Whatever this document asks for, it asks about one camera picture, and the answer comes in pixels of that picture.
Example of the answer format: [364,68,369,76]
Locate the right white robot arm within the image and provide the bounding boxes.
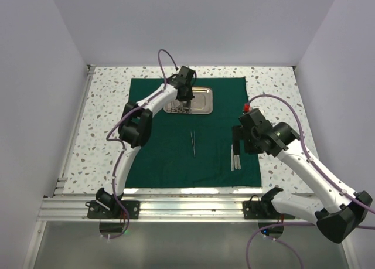
[231,108,373,244]

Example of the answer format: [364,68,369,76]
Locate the aluminium rail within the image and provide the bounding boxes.
[52,65,96,197]
[37,196,346,223]

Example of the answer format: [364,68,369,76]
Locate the aluminium front rail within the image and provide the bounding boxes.
[37,196,346,223]

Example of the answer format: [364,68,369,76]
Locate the aluminium left rail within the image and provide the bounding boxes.
[52,65,96,197]

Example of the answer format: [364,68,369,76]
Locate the steel scalpel handle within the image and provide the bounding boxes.
[230,144,235,171]
[233,155,238,170]
[237,155,241,170]

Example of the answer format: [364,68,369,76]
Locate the steel forceps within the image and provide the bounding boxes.
[183,101,192,114]

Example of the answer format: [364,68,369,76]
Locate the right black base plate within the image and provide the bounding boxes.
[242,200,295,220]

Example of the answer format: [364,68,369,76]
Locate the steel surgical scissors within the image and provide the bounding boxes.
[165,101,184,114]

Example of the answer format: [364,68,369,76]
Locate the green surgical cloth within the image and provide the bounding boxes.
[125,77,261,188]

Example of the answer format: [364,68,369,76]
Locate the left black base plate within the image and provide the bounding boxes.
[85,200,141,219]

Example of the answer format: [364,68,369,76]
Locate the steel instrument tray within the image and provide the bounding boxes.
[163,86,214,115]

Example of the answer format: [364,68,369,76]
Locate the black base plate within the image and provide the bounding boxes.
[85,200,141,219]
[242,200,295,220]

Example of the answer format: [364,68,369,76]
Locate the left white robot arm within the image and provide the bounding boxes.
[96,66,197,218]

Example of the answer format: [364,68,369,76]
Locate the steel tweezers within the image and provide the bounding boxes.
[190,130,196,158]

